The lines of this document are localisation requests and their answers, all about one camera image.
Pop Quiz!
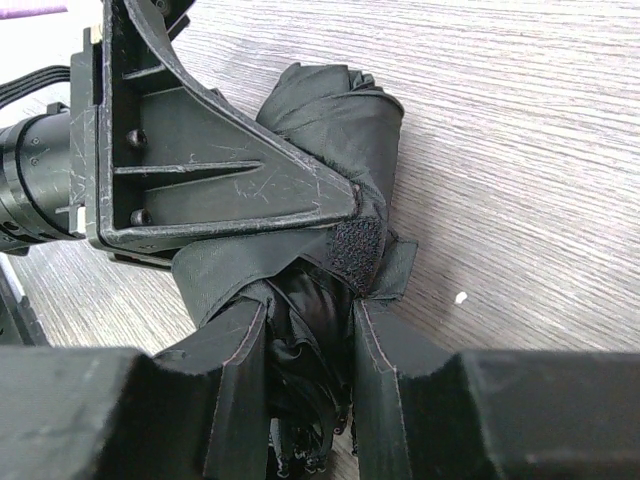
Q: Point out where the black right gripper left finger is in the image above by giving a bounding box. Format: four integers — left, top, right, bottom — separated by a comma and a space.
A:
1, 300, 268, 479

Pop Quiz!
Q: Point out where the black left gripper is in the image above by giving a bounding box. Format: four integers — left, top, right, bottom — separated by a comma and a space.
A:
69, 1, 357, 270

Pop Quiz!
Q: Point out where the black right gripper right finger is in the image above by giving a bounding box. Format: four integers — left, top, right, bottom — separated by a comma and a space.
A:
354, 301, 639, 479

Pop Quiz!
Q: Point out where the black folding umbrella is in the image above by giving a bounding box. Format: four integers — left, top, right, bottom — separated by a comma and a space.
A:
170, 63, 419, 474

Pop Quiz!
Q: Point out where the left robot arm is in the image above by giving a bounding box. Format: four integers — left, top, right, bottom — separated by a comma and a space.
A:
1, 1, 358, 269

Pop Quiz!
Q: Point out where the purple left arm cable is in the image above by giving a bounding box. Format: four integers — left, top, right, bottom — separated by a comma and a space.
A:
0, 0, 69, 21

